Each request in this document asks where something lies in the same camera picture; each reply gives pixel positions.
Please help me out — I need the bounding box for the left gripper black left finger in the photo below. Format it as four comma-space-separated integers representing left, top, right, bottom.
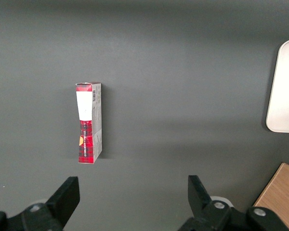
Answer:
0, 176, 81, 231

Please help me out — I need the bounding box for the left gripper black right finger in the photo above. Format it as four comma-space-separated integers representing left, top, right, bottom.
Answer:
177, 175, 289, 231

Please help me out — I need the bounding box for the oak wooden drawer cabinet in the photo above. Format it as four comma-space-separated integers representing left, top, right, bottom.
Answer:
252, 162, 289, 231

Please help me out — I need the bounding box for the red plaid grey carton box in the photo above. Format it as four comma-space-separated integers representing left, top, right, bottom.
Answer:
75, 81, 103, 165

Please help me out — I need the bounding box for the cream rectangular tray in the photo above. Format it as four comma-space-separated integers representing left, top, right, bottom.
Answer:
265, 39, 289, 134

